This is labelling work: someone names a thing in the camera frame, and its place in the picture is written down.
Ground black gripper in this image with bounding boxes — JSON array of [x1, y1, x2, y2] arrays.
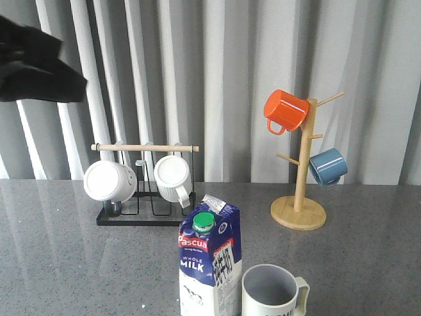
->
[[1, 16, 87, 103]]

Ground blue white milk carton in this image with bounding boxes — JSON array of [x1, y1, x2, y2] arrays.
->
[[178, 195, 242, 316]]

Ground white HOME mug grey inside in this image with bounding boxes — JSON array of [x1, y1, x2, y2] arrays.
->
[[241, 264, 310, 315]]

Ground grey pleated curtain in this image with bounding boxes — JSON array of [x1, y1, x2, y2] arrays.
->
[[1, 1, 420, 185]]

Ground white ribbed mug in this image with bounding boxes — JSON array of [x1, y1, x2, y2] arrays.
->
[[154, 155, 192, 209]]

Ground orange enamel mug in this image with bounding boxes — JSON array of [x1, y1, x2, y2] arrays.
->
[[264, 90, 310, 135]]

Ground wooden mug tree stand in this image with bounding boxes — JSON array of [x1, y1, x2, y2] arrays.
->
[[270, 92, 345, 230]]

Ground blue ceramic mug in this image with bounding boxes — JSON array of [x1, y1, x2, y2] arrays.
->
[[309, 148, 348, 186]]

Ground white smooth mug black handle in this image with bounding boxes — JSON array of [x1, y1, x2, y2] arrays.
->
[[84, 161, 137, 217]]

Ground black wire mug rack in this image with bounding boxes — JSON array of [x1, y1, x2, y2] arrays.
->
[[91, 143, 200, 226]]

